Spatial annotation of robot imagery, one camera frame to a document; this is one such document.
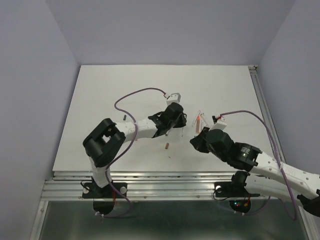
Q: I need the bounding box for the aluminium front rail frame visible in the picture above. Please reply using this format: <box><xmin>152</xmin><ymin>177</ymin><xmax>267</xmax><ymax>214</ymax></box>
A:
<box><xmin>30</xmin><ymin>172</ymin><xmax>308</xmax><ymax>240</ymax></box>

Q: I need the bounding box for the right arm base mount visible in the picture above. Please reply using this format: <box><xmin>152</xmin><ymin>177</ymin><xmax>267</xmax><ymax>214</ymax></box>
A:
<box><xmin>212</xmin><ymin>171</ymin><xmax>260</xmax><ymax>215</ymax></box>

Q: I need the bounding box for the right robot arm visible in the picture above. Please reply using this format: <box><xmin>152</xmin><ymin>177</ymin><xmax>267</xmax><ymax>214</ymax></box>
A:
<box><xmin>189</xmin><ymin>127</ymin><xmax>320</xmax><ymax>217</ymax></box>

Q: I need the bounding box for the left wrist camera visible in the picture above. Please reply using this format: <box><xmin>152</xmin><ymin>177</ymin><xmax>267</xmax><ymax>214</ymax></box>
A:
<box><xmin>164</xmin><ymin>92</ymin><xmax>181</xmax><ymax>106</ymax></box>

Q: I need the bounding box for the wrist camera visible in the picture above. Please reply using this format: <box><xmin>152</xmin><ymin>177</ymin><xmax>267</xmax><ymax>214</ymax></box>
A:
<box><xmin>164</xmin><ymin>92</ymin><xmax>181</xmax><ymax>106</ymax></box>
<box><xmin>210</xmin><ymin>115</ymin><xmax>227</xmax><ymax>131</ymax></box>

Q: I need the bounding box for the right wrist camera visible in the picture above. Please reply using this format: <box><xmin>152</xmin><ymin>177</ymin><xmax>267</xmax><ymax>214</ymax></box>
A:
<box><xmin>210</xmin><ymin>115</ymin><xmax>227</xmax><ymax>131</ymax></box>

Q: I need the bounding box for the purple cable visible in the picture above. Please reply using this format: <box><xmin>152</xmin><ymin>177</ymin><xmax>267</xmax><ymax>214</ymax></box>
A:
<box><xmin>101</xmin><ymin>87</ymin><xmax>168</xmax><ymax>218</ymax></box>
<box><xmin>221</xmin><ymin>110</ymin><xmax>297</xmax><ymax>221</ymax></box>

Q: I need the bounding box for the aluminium right side rail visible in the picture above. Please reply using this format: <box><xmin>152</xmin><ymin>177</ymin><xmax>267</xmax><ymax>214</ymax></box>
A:
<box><xmin>248</xmin><ymin>65</ymin><xmax>286</xmax><ymax>163</ymax></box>

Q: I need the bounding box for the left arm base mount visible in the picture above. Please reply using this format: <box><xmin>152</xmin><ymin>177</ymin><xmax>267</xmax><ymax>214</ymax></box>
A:
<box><xmin>80</xmin><ymin>180</ymin><xmax>124</xmax><ymax>218</ymax></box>

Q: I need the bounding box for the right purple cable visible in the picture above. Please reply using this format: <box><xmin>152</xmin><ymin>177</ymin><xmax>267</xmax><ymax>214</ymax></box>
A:
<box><xmin>221</xmin><ymin>110</ymin><xmax>297</xmax><ymax>221</ymax></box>

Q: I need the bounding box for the dark green marker pen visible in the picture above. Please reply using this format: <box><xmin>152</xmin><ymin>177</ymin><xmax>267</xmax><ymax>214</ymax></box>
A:
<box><xmin>200</xmin><ymin>113</ymin><xmax>210</xmax><ymax>127</ymax></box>

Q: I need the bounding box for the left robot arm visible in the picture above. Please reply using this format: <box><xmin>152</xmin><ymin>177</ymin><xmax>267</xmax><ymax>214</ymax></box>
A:
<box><xmin>82</xmin><ymin>102</ymin><xmax>187</xmax><ymax>197</ymax></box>

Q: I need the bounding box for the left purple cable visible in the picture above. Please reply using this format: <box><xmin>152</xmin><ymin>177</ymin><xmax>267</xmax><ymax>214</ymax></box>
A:
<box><xmin>101</xmin><ymin>87</ymin><xmax>168</xmax><ymax>218</ymax></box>

